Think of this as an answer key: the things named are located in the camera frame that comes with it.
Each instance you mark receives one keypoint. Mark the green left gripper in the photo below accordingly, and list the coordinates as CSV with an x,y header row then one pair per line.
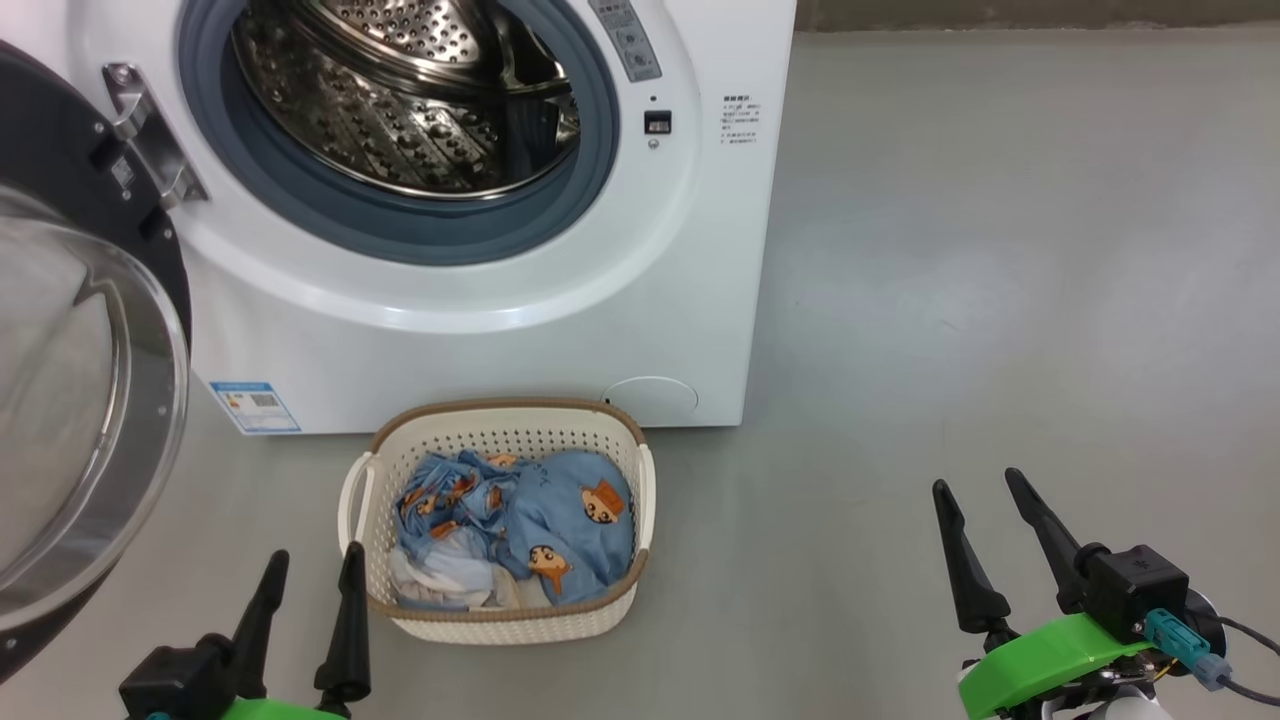
x,y
280,710

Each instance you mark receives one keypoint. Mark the steel perforated washing drum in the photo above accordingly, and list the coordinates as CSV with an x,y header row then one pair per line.
x,y
400,120

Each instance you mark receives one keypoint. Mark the blue energy label sticker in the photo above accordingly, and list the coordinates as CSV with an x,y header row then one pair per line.
x,y
255,408

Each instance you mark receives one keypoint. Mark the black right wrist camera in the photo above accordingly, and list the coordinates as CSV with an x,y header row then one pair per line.
x,y
1140,585

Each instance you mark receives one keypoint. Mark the teal right camera connector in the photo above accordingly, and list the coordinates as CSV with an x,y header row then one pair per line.
x,y
1185,645

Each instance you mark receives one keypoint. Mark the cream perforated laundry basket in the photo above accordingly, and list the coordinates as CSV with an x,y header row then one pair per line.
x,y
500,625

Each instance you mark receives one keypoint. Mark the chrome door hinge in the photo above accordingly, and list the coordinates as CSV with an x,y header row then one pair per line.
x,y
150,140

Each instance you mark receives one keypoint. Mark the black door latch socket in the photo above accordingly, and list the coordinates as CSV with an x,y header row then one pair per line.
x,y
657,122

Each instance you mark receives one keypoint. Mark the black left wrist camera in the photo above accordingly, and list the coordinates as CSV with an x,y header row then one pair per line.
x,y
175,680

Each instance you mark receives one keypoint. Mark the dark round glass door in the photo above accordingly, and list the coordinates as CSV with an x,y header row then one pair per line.
x,y
40,120

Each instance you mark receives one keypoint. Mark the blue cartoon print garment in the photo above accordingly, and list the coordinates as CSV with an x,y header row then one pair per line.
x,y
560,500

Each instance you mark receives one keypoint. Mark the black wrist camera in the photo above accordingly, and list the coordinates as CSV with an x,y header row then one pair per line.
x,y
1140,585
175,680

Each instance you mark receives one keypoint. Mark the grey rubber door gasket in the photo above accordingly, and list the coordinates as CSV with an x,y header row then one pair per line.
x,y
400,225

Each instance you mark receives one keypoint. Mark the round white filter cover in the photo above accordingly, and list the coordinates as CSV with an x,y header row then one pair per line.
x,y
650,400

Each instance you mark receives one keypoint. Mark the grey warning sticker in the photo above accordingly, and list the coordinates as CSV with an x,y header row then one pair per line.
x,y
628,40

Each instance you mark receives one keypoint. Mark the pale blue white garment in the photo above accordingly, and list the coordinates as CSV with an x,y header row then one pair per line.
x,y
450,575

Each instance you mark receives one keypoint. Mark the white front-load washing machine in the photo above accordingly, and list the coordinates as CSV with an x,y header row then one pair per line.
x,y
480,320

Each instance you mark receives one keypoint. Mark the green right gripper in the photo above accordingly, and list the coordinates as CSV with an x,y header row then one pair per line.
x,y
1040,660

